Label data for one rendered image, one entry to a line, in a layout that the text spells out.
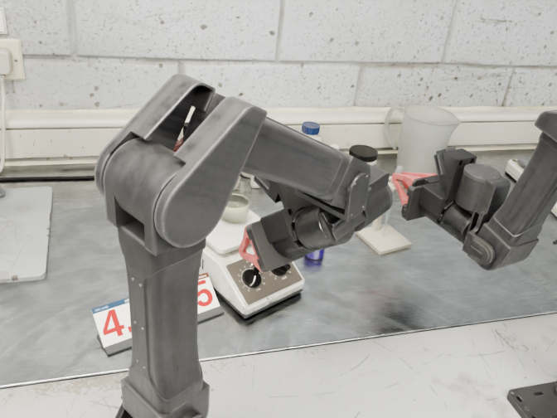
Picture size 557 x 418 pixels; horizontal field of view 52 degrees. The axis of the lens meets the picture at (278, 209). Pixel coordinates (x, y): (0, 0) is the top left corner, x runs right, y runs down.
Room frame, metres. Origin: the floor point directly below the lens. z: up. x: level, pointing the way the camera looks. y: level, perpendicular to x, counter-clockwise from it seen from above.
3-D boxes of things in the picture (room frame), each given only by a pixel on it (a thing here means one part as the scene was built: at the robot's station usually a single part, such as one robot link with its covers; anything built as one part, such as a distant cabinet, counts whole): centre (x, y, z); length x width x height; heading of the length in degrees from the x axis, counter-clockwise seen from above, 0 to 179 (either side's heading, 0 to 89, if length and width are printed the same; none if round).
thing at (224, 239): (0.82, 0.08, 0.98); 0.12 x 0.12 x 0.01; 44
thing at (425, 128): (1.32, -0.32, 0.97); 0.18 x 0.13 x 0.15; 61
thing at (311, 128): (1.24, -0.05, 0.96); 0.06 x 0.06 x 0.11
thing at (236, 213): (0.84, 0.07, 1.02); 0.06 x 0.05 x 0.08; 84
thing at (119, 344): (0.63, 0.20, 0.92); 0.09 x 0.06 x 0.04; 129
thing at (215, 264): (0.80, 0.06, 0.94); 0.22 x 0.13 x 0.08; 44
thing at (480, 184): (0.79, -0.32, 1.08); 0.12 x 0.09 x 0.12; 33
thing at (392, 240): (0.97, -0.22, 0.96); 0.08 x 0.08 x 0.13; 33
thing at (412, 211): (0.87, -0.28, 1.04); 0.10 x 0.07 x 0.07; 122
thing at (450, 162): (0.87, -0.28, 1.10); 0.07 x 0.06 x 0.11; 122
